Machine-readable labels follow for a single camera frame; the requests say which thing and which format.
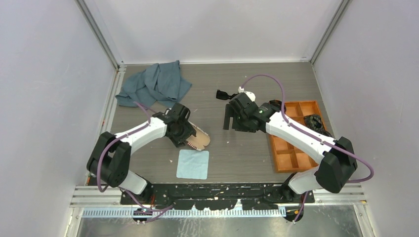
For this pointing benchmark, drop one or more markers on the crumpled grey-blue cloth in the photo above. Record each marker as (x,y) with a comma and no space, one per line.
(162,83)

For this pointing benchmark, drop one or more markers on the camouflage rolled belt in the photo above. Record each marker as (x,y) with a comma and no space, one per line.
(313,122)

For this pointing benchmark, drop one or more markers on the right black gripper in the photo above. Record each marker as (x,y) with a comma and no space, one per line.
(230,112)

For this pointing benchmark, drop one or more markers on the black sunglasses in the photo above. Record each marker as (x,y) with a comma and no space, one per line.
(223,95)

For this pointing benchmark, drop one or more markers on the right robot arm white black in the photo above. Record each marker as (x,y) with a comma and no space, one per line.
(334,157)

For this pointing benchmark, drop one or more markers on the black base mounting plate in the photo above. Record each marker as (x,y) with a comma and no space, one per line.
(280,195)

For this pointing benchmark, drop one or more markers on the light blue cleaning cloth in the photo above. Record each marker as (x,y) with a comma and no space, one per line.
(192,164)

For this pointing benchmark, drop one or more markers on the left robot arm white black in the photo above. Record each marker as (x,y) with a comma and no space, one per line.
(110,158)

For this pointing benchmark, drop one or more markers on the white slotted cable duct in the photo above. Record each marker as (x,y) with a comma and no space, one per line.
(206,213)

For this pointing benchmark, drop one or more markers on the orange compartment tray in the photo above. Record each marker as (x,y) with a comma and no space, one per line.
(286,157)

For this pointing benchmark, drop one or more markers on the patterned glasses case tan lining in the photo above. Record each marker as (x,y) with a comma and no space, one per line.
(199,141)

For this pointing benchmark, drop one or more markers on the brown black rolled belt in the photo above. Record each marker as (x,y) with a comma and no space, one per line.
(276,103)

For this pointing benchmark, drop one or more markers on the dark braided rolled belt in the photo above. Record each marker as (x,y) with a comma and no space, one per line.
(324,132)

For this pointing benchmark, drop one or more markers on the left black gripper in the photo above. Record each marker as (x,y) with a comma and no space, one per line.
(188,130)

